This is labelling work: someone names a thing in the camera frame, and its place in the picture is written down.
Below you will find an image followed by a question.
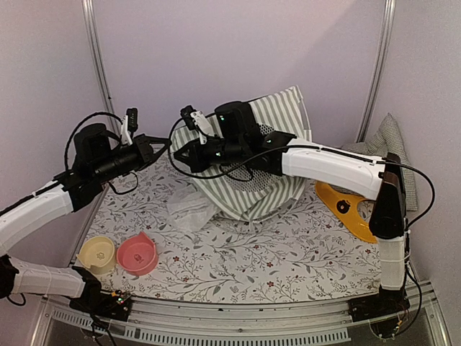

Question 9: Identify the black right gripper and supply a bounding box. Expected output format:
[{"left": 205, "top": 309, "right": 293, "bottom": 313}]
[{"left": 175, "top": 136, "right": 246, "bottom": 172}]

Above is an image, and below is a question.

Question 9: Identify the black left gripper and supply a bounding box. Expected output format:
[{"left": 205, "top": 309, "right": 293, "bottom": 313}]
[{"left": 94, "top": 133, "right": 173, "bottom": 184}]

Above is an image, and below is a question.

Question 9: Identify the green striped pet tent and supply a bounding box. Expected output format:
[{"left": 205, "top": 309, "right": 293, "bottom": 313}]
[{"left": 169, "top": 86, "right": 312, "bottom": 222}]

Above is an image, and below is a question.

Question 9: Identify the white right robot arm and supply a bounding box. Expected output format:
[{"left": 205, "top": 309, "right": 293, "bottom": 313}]
[{"left": 174, "top": 101, "right": 408, "bottom": 314}]

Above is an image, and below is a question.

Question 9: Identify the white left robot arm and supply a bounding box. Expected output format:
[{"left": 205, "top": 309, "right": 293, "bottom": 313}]
[{"left": 1, "top": 123, "right": 169, "bottom": 313}]

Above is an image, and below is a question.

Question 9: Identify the cream pet bowl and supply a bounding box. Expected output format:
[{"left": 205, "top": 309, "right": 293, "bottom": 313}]
[{"left": 76, "top": 236, "right": 116, "bottom": 275}]

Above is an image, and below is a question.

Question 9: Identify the pink pet bowl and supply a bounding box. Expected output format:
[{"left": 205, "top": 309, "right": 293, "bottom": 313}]
[{"left": 116, "top": 231, "right": 158, "bottom": 276}]

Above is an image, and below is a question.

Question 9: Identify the yellow double pet bowl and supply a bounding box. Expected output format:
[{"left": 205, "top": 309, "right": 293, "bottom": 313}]
[{"left": 315, "top": 182, "right": 377, "bottom": 244}]

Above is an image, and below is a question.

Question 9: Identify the floral table mat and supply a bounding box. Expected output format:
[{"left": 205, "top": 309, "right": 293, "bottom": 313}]
[{"left": 87, "top": 158, "right": 380, "bottom": 303}]

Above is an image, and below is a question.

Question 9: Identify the green checked cushion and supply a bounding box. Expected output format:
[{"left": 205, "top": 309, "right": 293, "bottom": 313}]
[{"left": 341, "top": 113, "right": 419, "bottom": 212}]

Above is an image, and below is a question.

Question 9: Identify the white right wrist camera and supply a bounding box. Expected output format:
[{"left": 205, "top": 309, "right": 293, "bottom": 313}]
[{"left": 180, "top": 105, "right": 215, "bottom": 145}]

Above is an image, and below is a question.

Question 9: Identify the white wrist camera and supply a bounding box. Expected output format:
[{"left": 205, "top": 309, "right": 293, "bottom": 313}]
[
  {"left": 180, "top": 105, "right": 215, "bottom": 145},
  {"left": 120, "top": 107, "right": 138, "bottom": 146}
]

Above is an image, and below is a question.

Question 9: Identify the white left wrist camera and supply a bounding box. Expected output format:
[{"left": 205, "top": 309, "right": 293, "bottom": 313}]
[{"left": 120, "top": 107, "right": 138, "bottom": 146}]

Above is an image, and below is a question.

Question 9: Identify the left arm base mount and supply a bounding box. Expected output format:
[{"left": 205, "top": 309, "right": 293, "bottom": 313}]
[{"left": 69, "top": 279, "right": 133, "bottom": 321}]

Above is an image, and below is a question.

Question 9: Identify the aluminium frame post left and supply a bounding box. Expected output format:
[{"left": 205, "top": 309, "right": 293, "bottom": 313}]
[{"left": 81, "top": 0, "right": 115, "bottom": 114}]

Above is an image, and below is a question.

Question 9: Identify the aluminium frame post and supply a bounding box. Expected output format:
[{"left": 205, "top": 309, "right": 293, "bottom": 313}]
[
  {"left": 355, "top": 0, "right": 396, "bottom": 143},
  {"left": 81, "top": 0, "right": 115, "bottom": 114}
]

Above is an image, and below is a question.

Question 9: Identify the front aluminium rail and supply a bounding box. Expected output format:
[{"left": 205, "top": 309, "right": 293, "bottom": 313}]
[{"left": 31, "top": 281, "right": 452, "bottom": 345}]

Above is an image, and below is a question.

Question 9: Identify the aluminium frame post right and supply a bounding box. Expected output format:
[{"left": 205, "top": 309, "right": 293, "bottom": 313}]
[{"left": 355, "top": 0, "right": 396, "bottom": 143}]

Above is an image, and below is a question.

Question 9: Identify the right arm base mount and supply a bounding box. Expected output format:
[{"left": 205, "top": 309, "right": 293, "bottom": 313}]
[{"left": 348, "top": 290, "right": 410, "bottom": 322}]

